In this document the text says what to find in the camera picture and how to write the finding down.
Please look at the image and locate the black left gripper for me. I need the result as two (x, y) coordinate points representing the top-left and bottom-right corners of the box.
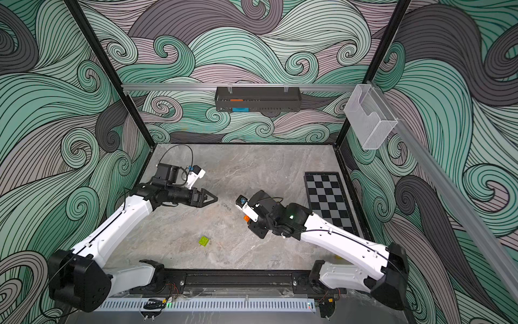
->
(166, 187), (217, 209)

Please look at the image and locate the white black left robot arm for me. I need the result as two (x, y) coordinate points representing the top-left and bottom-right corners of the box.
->
(48, 163), (218, 313)

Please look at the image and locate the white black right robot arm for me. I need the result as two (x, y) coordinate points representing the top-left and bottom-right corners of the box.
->
(236, 190), (410, 311)

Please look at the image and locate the small green lego brick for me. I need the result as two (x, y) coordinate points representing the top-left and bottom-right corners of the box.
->
(198, 236), (210, 247)

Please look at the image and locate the black white chessboard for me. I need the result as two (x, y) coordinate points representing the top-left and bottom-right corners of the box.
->
(304, 171), (359, 235)

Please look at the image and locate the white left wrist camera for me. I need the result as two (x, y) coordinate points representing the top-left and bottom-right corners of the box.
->
(185, 165), (206, 190)

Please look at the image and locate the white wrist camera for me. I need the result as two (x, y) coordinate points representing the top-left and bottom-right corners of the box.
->
(185, 165), (206, 190)
(236, 195), (259, 222)

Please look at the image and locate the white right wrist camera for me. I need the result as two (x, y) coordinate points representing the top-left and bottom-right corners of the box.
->
(236, 195), (259, 222)

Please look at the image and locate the black wall tray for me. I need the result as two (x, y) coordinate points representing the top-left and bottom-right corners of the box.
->
(214, 86), (302, 113)

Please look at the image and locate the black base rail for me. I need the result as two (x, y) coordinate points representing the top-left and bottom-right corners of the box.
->
(129, 269), (347, 296)

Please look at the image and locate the aluminium rail back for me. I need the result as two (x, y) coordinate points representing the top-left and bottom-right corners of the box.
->
(121, 82), (356, 93)

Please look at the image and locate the aluminium rail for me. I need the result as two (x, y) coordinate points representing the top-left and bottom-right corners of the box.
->
(121, 82), (356, 93)
(366, 80), (518, 302)

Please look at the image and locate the clear plastic wall box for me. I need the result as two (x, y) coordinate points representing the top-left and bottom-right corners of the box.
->
(344, 84), (398, 151)

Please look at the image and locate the white slotted cable duct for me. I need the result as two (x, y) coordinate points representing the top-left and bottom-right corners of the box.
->
(97, 297), (316, 313)

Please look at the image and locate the black right corner post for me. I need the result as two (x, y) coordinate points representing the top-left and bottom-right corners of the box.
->
(334, 1), (411, 151)

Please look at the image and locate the black corner post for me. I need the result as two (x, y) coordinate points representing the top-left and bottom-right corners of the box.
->
(64, 0), (156, 151)
(334, 1), (411, 151)

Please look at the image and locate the black left corner post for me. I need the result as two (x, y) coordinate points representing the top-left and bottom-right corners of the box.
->
(64, 0), (156, 151)

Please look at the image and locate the aluminium rail right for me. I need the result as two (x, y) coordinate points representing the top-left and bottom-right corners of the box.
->
(366, 80), (518, 302)

